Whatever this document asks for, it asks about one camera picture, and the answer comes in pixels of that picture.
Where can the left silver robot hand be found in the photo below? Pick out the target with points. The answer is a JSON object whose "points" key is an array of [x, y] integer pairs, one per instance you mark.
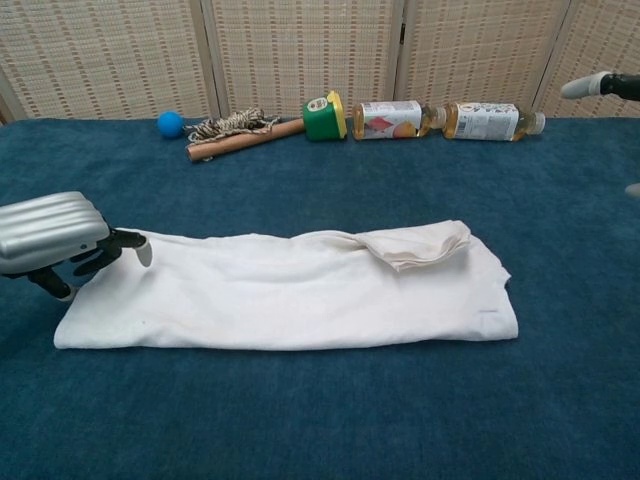
{"points": [[50, 225]]}

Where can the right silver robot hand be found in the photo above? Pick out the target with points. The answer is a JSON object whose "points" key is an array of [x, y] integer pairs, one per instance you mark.
{"points": [[585, 86]]}

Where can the white T-shirt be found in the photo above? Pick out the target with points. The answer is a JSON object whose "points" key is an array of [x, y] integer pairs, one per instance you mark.
{"points": [[275, 300]]}

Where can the woven folding screen panel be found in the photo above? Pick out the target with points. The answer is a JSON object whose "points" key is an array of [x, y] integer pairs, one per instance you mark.
{"points": [[480, 50], [300, 50], [100, 55], [600, 40]]}

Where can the tea bottle with white label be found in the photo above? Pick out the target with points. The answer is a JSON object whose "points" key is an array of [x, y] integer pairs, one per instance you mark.
{"points": [[490, 120]]}

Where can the blue ball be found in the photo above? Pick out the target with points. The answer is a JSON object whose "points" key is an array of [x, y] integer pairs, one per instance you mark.
{"points": [[169, 124]]}

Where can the wooden stick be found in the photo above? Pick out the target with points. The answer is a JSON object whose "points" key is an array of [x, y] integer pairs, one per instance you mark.
{"points": [[235, 145]]}

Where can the tea bottle with fruit label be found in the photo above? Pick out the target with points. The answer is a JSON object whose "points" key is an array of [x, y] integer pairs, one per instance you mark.
{"points": [[385, 120]]}

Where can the blue table cover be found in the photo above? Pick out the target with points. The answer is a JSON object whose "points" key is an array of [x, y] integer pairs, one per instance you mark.
{"points": [[200, 425]]}

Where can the green container with yellow lid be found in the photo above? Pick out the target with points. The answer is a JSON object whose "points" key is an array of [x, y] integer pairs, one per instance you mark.
{"points": [[322, 125]]}

